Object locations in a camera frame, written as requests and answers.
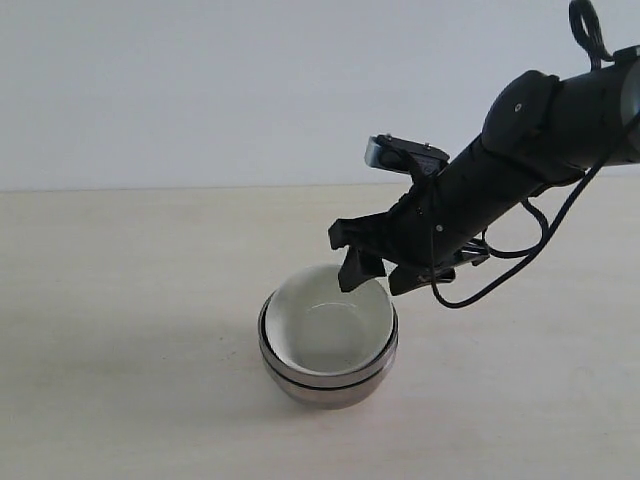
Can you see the white floral ceramic bowl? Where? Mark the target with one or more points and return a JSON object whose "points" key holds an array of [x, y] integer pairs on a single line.
{"points": [[313, 327]]}

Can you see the stainless steel bowl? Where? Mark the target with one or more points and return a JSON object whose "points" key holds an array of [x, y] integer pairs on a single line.
{"points": [[329, 345], [333, 392]]}

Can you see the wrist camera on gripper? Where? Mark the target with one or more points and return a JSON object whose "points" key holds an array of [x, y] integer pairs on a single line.
{"points": [[389, 153]]}

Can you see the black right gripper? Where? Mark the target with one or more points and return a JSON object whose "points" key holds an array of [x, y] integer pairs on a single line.
{"points": [[432, 222]]}

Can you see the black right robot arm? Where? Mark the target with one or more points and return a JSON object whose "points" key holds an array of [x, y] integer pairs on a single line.
{"points": [[541, 132]]}

